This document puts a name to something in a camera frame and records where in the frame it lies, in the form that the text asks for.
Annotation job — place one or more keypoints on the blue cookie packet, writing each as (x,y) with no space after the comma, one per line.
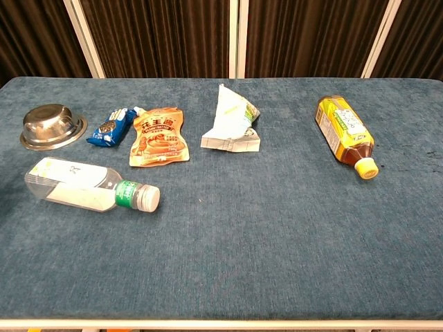
(109,129)

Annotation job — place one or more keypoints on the white bottle cap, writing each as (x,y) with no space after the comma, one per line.
(151,198)

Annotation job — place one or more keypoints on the clear plastic bottle green label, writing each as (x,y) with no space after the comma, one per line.
(76,188)

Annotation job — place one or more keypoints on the white crumpled snack bag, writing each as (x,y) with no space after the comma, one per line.
(228,117)

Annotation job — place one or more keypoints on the yellow tea bottle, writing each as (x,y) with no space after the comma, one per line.
(341,128)

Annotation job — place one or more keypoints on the dark brown curtain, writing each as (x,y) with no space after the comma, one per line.
(418,38)
(308,38)
(159,38)
(34,38)

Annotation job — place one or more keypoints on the steel bowl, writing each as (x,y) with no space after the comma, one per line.
(52,124)

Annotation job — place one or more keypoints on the orange peanut butter pouch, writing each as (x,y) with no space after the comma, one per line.
(157,138)

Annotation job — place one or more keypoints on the white table frame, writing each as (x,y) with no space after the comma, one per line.
(221,324)

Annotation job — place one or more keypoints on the white partition post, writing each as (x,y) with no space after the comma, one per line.
(380,38)
(84,38)
(238,38)

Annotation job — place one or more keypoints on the blue table mat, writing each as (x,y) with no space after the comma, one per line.
(221,249)

